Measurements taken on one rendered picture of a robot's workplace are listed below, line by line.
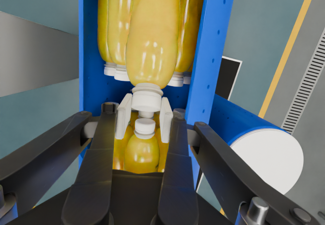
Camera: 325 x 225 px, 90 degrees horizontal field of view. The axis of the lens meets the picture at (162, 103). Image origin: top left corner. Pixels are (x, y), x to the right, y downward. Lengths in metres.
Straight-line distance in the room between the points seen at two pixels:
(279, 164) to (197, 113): 0.43
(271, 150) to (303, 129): 1.64
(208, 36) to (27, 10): 1.63
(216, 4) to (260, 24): 1.49
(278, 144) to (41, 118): 1.75
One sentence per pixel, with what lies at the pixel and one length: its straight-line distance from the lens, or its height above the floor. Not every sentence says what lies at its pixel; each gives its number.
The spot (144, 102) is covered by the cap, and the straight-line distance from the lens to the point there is 0.19.
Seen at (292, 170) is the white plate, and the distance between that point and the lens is 0.70.
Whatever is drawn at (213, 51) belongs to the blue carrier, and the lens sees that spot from 0.28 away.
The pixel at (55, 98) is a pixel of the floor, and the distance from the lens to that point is 1.72.
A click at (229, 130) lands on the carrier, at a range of 0.59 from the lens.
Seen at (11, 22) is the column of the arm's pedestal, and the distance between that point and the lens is 0.83.
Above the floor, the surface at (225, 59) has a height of 0.15.
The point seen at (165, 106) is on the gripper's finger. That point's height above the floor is 1.30.
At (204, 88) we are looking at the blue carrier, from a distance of 0.27.
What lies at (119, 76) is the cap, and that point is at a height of 1.13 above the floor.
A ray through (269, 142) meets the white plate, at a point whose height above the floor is 1.04.
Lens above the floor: 1.46
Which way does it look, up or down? 75 degrees down
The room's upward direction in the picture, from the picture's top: 166 degrees clockwise
